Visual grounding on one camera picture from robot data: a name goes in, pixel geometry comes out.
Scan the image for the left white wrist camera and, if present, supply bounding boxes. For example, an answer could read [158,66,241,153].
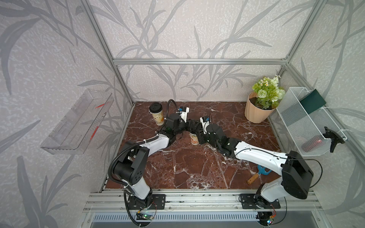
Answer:
[179,106,190,123]

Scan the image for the black plastic cup lid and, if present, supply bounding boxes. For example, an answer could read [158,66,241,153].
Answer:
[149,102,163,114]

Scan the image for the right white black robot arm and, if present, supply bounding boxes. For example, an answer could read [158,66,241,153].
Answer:
[194,122,314,202]

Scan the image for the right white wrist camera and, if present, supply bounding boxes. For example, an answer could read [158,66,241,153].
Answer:
[200,116,211,134]

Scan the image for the pink flower pot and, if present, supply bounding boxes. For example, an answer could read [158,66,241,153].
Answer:
[244,92,275,124]

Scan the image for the printed paper cup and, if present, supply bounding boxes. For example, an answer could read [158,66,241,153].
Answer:
[150,111,164,126]
[190,133,199,145]

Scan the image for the blue garden fork wooden handle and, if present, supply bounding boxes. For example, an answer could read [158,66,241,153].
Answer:
[247,165,271,185]

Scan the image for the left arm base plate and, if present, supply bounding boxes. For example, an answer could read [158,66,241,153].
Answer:
[126,194,166,210]

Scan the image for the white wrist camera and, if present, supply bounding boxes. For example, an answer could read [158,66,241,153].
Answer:
[179,106,190,123]
[200,116,211,134]

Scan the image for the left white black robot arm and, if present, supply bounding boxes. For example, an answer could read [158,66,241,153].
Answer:
[108,113,202,200]

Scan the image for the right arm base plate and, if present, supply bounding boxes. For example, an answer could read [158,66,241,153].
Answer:
[239,194,281,210]

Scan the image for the clear acrylic wall shelf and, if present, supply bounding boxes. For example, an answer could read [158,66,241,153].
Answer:
[40,89,114,155]

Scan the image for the green white artificial flowers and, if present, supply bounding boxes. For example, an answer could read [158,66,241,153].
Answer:
[252,75,286,110]

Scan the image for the white wire mesh basket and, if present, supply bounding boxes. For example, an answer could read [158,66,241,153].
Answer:
[277,87,348,157]

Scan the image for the dark green card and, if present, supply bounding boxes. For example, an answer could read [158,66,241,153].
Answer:
[299,89,327,114]

